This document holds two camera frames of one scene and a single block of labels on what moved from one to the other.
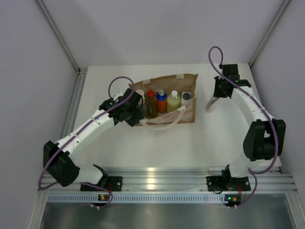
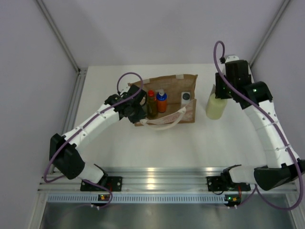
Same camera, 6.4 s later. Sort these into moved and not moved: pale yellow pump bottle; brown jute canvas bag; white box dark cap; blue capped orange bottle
Moved: pale yellow pump bottle
Not moved: brown jute canvas bag; blue capped orange bottle; white box dark cap
